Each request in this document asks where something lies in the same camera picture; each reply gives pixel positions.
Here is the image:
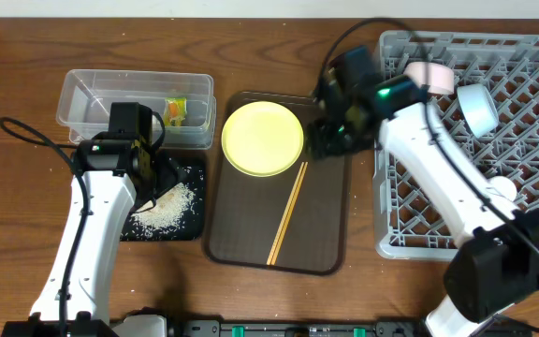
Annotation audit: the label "rice grains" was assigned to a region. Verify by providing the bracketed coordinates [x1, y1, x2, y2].
[123, 183, 204, 241]

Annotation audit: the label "green orange snack wrapper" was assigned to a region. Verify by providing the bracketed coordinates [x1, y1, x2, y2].
[163, 97, 187, 127]

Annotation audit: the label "clear plastic bin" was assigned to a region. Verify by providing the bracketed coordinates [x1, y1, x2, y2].
[56, 69, 215, 139]

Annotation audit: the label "yellow round plate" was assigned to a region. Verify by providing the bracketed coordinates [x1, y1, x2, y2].
[221, 101, 304, 177]

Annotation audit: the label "white pink bowl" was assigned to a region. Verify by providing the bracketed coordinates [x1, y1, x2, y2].
[403, 62, 455, 95]

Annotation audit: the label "light blue bowl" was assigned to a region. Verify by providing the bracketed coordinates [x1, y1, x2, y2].
[457, 83, 499, 138]

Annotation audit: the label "small light green bowl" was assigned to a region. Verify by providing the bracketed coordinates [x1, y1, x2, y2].
[488, 176, 517, 201]

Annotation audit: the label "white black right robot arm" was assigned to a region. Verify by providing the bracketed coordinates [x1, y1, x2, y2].
[307, 74, 539, 336]

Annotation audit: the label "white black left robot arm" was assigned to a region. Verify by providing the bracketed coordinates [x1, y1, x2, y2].
[2, 139, 185, 336]

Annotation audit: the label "grey dishwasher rack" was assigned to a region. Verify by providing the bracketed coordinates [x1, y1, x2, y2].
[373, 31, 539, 261]

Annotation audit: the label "black rectangular tray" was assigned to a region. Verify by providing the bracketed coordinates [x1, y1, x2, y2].
[120, 157, 207, 242]

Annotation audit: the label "dark brown serving tray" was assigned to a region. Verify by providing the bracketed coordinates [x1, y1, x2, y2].
[203, 92, 351, 275]

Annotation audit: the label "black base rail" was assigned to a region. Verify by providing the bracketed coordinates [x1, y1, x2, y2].
[109, 308, 428, 337]

